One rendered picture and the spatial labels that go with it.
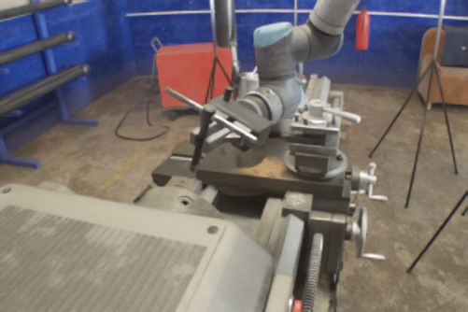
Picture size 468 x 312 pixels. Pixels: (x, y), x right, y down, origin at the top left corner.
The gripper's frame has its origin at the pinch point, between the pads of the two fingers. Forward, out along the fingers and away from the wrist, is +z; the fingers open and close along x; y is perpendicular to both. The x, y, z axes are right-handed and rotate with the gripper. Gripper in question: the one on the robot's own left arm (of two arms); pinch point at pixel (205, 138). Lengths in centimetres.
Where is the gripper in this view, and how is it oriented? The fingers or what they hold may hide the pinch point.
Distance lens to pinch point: 66.8
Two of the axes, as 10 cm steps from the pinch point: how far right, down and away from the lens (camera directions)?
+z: -5.7, 3.8, -7.3
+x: 7.9, 5.1, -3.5
